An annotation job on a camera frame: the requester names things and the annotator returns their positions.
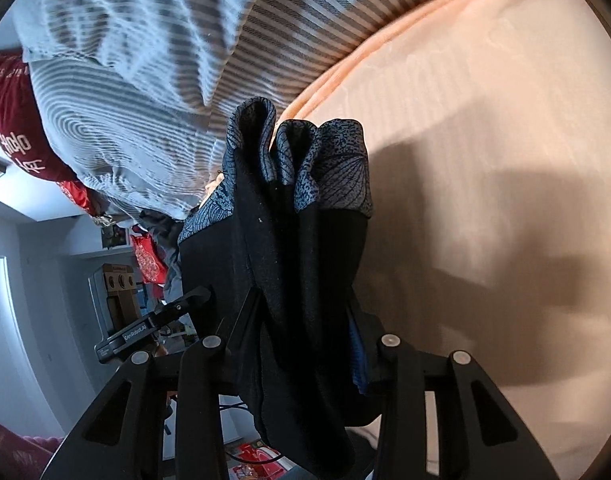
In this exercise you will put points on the black pants with patterned waistband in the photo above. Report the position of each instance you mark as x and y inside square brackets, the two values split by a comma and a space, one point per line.
[295, 270]

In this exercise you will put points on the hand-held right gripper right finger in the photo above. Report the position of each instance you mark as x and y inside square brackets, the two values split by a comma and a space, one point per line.
[359, 360]

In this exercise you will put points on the dark red knit cloth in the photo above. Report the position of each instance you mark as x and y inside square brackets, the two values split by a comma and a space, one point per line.
[15, 452]

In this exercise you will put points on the grey white striped duvet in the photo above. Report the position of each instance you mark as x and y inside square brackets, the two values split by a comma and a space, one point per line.
[185, 35]

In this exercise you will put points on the brown cardboard box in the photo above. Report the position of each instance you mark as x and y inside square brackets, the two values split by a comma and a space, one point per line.
[118, 295]

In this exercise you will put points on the red patterned cloth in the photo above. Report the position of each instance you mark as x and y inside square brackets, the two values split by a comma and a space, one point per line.
[148, 260]

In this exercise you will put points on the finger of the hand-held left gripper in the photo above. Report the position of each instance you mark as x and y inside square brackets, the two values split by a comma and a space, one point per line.
[183, 305]

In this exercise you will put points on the peach bed sheet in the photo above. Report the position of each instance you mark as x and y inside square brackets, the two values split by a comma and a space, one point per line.
[460, 135]

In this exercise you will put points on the grey buttoned jacket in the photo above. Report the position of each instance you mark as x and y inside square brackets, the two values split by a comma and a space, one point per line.
[168, 260]

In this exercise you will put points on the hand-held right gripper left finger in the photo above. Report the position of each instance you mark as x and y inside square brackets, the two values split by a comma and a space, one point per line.
[243, 325]

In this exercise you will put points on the red packet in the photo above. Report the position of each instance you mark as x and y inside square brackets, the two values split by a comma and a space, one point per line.
[258, 462]

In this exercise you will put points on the red printed cushion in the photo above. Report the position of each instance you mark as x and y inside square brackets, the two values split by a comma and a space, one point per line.
[20, 125]

